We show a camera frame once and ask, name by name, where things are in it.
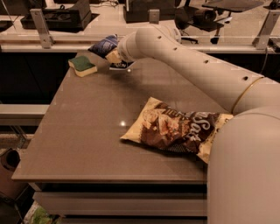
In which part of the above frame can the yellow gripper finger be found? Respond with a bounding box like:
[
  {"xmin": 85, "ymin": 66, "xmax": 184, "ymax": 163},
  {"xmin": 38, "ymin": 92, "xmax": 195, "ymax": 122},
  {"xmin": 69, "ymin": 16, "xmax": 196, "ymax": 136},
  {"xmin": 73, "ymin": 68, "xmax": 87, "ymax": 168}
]
[{"xmin": 105, "ymin": 48, "xmax": 122, "ymax": 63}]

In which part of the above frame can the blue chip bag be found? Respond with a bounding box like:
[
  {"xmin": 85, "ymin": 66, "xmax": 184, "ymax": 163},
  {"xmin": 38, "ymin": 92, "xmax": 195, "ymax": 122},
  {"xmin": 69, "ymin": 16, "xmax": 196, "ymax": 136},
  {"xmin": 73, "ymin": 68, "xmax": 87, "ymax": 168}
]
[{"xmin": 87, "ymin": 34, "xmax": 137, "ymax": 71}]

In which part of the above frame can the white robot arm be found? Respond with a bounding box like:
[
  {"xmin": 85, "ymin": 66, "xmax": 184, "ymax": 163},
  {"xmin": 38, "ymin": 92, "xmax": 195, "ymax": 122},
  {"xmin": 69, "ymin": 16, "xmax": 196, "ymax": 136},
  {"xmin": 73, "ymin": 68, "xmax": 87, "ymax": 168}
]
[{"xmin": 117, "ymin": 24, "xmax": 280, "ymax": 224}]

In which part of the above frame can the green yellow sponge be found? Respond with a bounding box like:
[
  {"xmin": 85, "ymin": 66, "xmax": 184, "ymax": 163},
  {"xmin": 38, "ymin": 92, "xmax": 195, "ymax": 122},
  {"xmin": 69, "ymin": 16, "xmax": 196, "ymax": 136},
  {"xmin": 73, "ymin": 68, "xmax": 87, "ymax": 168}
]
[{"xmin": 68, "ymin": 56, "xmax": 97, "ymax": 77}]

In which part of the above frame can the brown yellow chip bag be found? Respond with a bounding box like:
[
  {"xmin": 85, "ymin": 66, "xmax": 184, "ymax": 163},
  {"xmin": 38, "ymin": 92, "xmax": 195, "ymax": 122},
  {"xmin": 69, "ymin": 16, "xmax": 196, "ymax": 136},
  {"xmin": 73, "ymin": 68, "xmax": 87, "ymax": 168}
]
[{"xmin": 122, "ymin": 97, "xmax": 234, "ymax": 164}]

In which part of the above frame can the green bag on floor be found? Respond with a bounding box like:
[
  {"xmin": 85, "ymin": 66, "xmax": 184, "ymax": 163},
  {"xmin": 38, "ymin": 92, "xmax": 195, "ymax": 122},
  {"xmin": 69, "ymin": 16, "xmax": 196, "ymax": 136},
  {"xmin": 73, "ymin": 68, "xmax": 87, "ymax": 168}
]
[{"xmin": 23, "ymin": 202, "xmax": 61, "ymax": 224}]

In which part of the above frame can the black box centre background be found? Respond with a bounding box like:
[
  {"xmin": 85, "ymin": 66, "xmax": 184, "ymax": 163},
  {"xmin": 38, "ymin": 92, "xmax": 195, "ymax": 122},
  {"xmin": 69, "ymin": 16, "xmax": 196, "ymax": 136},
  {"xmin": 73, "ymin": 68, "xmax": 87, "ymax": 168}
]
[{"xmin": 123, "ymin": 0, "xmax": 176, "ymax": 24}]

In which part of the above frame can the black box on left desk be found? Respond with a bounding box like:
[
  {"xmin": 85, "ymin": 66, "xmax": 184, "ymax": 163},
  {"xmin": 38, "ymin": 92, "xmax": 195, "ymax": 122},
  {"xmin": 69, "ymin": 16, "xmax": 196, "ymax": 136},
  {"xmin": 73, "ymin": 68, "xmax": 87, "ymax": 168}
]
[{"xmin": 31, "ymin": 0, "xmax": 98, "ymax": 32}]

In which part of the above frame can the black office chair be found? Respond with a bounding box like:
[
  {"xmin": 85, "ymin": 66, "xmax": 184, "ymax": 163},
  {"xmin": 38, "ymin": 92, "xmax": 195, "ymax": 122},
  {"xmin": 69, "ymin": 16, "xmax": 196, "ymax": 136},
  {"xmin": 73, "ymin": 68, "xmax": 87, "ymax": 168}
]
[{"xmin": 174, "ymin": 0, "xmax": 263, "ymax": 44}]

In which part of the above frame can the grey drawer under table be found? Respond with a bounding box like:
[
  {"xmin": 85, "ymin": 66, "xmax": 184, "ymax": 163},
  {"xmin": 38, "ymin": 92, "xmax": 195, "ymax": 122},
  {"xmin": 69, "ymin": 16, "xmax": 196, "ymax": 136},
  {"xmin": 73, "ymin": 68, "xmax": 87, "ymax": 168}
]
[{"xmin": 33, "ymin": 192, "xmax": 207, "ymax": 217}]

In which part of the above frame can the brown bin at left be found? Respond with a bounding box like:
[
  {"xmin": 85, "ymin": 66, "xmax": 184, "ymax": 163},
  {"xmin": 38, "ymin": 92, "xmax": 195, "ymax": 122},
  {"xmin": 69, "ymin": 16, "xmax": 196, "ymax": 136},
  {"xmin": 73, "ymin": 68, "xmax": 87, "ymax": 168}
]
[{"xmin": 0, "ymin": 148, "xmax": 27, "ymax": 200}]

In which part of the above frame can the middle metal glass bracket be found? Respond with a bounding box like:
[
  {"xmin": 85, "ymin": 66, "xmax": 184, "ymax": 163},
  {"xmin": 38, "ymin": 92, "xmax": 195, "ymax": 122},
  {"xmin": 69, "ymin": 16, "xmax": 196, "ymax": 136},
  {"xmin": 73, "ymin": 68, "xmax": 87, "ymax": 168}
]
[{"xmin": 149, "ymin": 9, "xmax": 160, "ymax": 25}]

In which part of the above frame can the metal glass bracket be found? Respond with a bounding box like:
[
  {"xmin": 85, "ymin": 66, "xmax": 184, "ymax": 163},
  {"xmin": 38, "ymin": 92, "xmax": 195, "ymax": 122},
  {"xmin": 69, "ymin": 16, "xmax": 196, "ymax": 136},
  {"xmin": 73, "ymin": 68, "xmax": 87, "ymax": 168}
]
[
  {"xmin": 149, "ymin": 9, "xmax": 160, "ymax": 25},
  {"xmin": 30, "ymin": 9, "xmax": 54, "ymax": 49},
  {"xmin": 252, "ymin": 10, "xmax": 280, "ymax": 50}
]

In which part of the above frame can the left metal glass bracket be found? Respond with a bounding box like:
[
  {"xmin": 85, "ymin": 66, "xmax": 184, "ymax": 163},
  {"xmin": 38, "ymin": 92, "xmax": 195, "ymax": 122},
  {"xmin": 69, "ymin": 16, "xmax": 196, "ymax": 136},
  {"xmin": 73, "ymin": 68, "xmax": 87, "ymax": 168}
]
[{"xmin": 30, "ymin": 9, "xmax": 54, "ymax": 49}]

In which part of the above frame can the black cable at right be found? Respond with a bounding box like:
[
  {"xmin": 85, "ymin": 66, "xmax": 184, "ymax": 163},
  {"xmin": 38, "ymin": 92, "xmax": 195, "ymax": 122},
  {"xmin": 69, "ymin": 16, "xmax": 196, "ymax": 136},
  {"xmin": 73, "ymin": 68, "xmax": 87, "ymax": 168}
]
[{"xmin": 260, "ymin": 46, "xmax": 270, "ymax": 75}]

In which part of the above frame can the right metal glass bracket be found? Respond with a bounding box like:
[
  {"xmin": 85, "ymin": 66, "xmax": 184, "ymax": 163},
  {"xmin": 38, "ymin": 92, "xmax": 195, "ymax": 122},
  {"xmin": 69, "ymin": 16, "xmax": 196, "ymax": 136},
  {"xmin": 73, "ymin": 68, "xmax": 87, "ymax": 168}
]
[{"xmin": 252, "ymin": 10, "xmax": 280, "ymax": 50}]

